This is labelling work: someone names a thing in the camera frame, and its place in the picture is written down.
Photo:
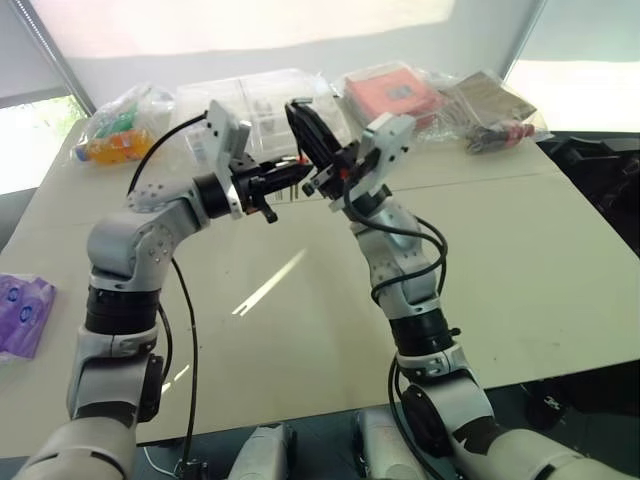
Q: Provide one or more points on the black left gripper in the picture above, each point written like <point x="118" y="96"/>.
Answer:
<point x="248" y="184"/>

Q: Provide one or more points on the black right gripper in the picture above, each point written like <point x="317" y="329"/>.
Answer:
<point x="345" y="176"/>

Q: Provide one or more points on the dark hex key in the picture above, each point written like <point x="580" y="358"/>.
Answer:
<point x="295" y="193"/>

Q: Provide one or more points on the black hex key holder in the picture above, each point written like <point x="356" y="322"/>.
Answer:
<point x="312" y="132"/>

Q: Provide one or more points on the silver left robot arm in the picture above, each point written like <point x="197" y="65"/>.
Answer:
<point x="125" y="240"/>

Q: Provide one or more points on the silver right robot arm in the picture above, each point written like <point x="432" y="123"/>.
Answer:
<point x="400" y="270"/>

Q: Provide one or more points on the clear plastic packaging box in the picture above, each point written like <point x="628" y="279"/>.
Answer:
<point x="265" y="107"/>

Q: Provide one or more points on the red box in plastic bag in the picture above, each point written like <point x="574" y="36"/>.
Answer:
<point x="395" y="95"/>

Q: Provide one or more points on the bag of colourful bottles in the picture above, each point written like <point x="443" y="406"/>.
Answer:
<point x="117" y="135"/>

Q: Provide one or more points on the brown items in plastic bag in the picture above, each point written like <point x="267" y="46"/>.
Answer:
<point x="495" y="110"/>

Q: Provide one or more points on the black chair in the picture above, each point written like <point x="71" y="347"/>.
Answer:
<point x="595" y="170"/>

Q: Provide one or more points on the silver left robot leg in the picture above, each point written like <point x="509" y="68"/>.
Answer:
<point x="260" y="450"/>

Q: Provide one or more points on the silver robot leg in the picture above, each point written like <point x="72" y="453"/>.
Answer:
<point x="260" y="450"/>
<point x="382" y="445"/>

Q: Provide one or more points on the silver right robot leg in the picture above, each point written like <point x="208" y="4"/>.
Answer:
<point x="382" y="445"/>

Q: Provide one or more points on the purple plastic package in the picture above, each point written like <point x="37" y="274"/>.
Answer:
<point x="22" y="315"/>

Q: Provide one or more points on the black bag with white print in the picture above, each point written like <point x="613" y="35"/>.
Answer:
<point x="550" y="400"/>

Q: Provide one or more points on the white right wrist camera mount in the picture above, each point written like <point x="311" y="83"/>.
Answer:
<point x="387" y="140"/>

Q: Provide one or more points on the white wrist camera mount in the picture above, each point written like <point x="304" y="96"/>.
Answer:
<point x="222" y="135"/>
<point x="387" y="140"/>

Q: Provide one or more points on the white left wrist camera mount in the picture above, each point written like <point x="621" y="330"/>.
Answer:
<point x="222" y="135"/>

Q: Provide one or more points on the grey window frame post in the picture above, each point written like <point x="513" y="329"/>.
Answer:
<point x="50" y="47"/>

